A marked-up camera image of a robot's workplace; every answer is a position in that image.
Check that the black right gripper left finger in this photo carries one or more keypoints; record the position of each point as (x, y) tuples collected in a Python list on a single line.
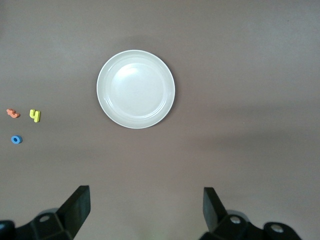
[(75, 215)]

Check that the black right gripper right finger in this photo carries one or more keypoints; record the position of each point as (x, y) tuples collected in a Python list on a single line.
[(215, 217)]

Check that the yellow foam letter h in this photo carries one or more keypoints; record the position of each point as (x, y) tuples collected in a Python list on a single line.
[(35, 116)]

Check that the orange foam letter r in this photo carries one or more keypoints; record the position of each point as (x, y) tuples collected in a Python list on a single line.
[(12, 113)]

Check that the blue foam letter o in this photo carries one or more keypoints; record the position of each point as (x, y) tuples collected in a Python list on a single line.
[(12, 140)]

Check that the beige brown plate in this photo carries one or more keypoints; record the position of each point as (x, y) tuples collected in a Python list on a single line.
[(135, 89)]

